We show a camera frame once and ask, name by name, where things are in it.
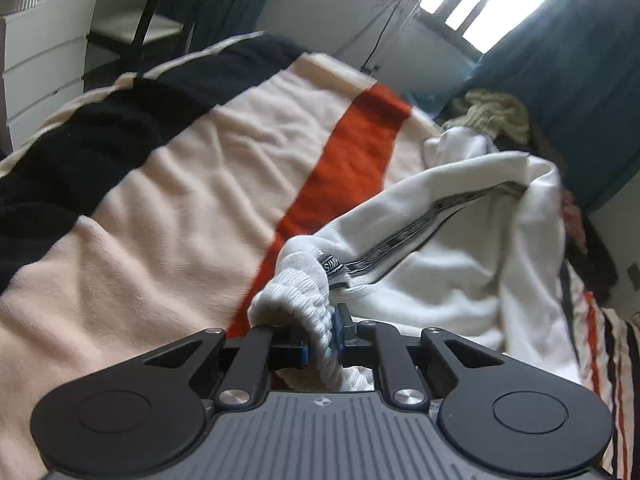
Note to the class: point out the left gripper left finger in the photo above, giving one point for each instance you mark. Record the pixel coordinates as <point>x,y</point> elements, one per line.
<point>265,349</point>

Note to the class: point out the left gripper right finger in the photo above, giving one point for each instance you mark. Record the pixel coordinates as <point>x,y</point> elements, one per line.
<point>380,347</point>

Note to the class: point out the white sweatpants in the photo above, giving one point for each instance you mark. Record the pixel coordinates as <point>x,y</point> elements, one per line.
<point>473,244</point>

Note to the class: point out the striped bed blanket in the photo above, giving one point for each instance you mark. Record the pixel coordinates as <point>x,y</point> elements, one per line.
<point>154,208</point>

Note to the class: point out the white garment steamer stand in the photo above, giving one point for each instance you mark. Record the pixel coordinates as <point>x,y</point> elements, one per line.
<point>397,14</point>

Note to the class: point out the right teal curtain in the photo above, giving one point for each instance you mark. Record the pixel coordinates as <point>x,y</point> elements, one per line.
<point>575,65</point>

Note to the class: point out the teal curtain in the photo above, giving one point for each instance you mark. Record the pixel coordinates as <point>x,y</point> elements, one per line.
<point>575,65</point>
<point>217,20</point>

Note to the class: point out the left teal curtain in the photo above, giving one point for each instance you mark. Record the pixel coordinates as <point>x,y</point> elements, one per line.
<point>217,20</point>

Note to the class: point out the white dresser desk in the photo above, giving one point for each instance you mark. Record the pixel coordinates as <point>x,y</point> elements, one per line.
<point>43,45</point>

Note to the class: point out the dark wall switch plate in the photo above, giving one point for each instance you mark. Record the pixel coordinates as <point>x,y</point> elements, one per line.
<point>633,272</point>

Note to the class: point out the white chair black frame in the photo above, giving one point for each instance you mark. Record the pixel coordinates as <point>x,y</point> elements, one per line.
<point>132,34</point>

